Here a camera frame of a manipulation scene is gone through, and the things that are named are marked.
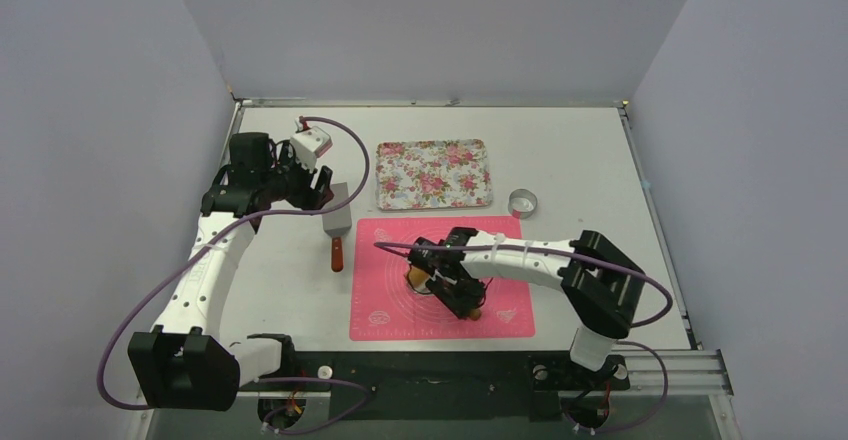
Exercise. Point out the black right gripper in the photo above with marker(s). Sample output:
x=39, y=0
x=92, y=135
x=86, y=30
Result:
x=448, y=285

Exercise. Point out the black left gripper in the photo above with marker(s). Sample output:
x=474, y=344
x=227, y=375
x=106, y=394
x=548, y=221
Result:
x=310, y=198

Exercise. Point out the wooden rolling pin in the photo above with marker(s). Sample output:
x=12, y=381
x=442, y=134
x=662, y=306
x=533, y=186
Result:
x=458, y=292

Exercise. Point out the round metal dough cutter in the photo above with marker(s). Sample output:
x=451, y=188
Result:
x=522, y=203

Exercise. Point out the white dough lump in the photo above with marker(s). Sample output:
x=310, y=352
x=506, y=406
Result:
x=416, y=281

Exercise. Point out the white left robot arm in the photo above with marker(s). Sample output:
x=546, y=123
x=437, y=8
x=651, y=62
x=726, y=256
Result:
x=181, y=363

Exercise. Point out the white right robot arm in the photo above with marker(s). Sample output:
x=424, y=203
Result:
x=603, y=295

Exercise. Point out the pink silicone baking mat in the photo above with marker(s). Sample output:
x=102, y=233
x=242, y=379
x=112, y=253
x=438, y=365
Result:
x=383, y=308

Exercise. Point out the floral rectangular tray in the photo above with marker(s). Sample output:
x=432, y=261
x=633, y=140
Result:
x=432, y=174

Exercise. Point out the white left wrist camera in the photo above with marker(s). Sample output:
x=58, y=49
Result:
x=308, y=146

